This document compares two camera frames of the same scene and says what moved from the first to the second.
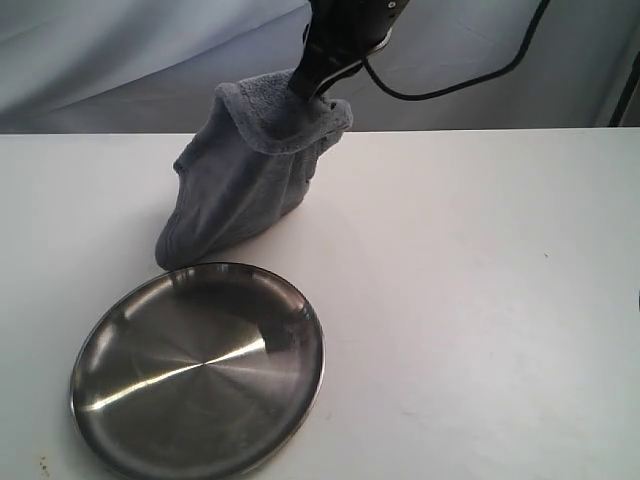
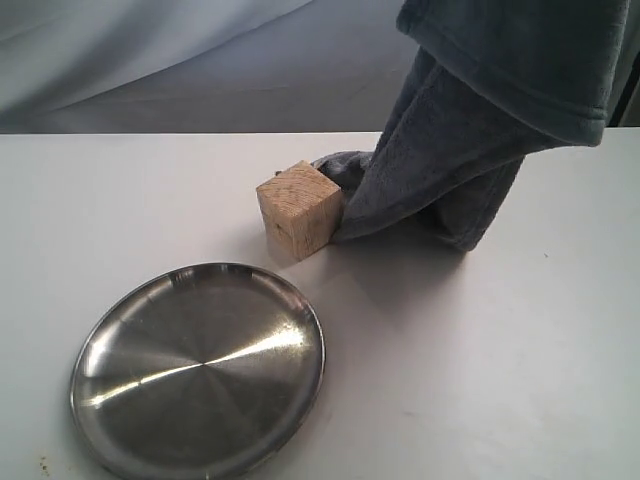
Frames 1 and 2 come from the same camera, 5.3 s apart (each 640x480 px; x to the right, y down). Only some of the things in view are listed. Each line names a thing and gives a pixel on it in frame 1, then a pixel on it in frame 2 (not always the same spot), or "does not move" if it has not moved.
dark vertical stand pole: [626, 93] does not move
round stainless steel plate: [206, 371] does not move
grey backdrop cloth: [153, 67] does not move
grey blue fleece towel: [250, 162] -> [495, 82]
